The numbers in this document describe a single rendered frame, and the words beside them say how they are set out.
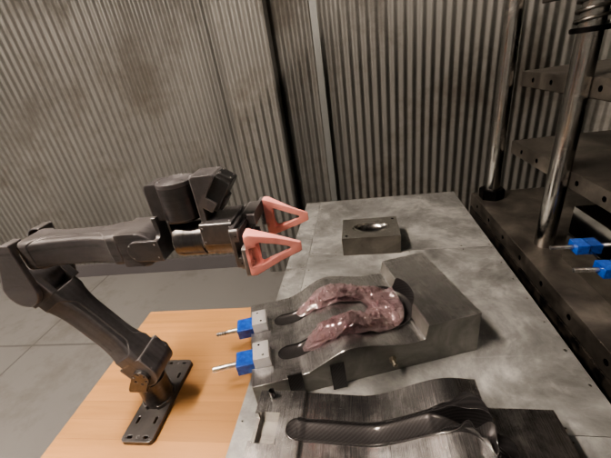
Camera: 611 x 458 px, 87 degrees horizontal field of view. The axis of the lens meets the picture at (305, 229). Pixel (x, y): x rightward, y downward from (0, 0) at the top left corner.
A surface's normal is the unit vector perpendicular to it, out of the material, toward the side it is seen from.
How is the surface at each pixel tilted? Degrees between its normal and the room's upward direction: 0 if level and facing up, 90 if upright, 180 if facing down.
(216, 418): 0
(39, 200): 90
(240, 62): 90
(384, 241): 90
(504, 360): 0
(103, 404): 0
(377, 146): 90
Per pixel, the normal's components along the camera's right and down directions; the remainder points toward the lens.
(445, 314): -0.14, -0.88
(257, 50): -0.11, 0.46
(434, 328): 0.16, 0.43
